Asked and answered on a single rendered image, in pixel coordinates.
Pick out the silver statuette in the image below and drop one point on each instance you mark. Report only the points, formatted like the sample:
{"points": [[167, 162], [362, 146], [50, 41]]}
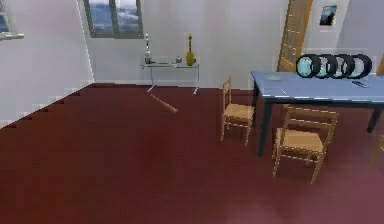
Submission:
{"points": [[147, 53]]}

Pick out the pale green cloth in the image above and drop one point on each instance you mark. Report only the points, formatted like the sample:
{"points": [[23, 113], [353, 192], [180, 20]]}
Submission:
{"points": [[273, 77]]}

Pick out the wooden room door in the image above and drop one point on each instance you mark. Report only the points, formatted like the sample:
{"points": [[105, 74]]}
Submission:
{"points": [[294, 35]]}

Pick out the framed wall picture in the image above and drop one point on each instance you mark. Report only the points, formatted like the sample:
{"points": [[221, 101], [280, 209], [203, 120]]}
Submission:
{"points": [[328, 15]]}

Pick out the grey window with sill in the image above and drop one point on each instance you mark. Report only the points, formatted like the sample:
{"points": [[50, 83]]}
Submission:
{"points": [[5, 23]]}

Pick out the glass console table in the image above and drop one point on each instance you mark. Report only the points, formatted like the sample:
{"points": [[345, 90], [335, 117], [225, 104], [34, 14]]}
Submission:
{"points": [[170, 66]]}

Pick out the grey framed window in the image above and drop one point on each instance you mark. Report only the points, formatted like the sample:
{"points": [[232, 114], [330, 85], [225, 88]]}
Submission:
{"points": [[114, 17]]}

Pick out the wooden baseball bat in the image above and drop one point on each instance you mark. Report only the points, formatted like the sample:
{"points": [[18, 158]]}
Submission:
{"points": [[164, 103]]}

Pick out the black ringed glass sculpture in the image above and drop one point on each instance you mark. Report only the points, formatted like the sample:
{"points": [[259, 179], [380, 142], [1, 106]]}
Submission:
{"points": [[333, 66]]}

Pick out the white pen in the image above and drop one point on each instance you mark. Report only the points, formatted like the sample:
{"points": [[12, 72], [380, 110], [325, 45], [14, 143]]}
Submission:
{"points": [[283, 91]]}

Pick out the blue dining table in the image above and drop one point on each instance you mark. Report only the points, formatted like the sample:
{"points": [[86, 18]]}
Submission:
{"points": [[316, 91]]}

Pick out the yellow vase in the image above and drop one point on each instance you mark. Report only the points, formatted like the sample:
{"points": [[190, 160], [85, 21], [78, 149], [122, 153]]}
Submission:
{"points": [[190, 56]]}

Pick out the small grey cup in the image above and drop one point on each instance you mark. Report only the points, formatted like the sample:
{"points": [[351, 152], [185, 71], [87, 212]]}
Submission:
{"points": [[179, 59]]}

